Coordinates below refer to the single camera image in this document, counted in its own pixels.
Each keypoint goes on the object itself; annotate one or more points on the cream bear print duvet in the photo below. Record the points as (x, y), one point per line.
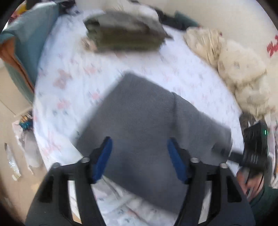
(242, 70)

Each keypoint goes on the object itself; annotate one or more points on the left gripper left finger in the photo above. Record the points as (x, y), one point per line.
(51, 204)

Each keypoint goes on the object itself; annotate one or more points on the dark green sleeve forearm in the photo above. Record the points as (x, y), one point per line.
(264, 206)

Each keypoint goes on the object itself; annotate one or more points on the white floral bed sheet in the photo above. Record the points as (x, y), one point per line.
(73, 82)

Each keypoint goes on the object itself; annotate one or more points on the snack wrapper on floor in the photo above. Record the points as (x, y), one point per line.
(12, 162)

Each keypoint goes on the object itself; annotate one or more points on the person right hand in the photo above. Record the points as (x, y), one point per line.
(251, 187)

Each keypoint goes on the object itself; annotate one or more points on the folded camouflage pants stack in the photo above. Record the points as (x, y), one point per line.
(120, 31)

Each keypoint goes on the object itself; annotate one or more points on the beige bedside cabinet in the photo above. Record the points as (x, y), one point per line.
(12, 101)

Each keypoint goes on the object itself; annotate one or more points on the white plastic trash bag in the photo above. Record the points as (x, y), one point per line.
(24, 134)

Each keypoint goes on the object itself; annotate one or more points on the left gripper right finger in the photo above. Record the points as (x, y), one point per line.
(228, 204)

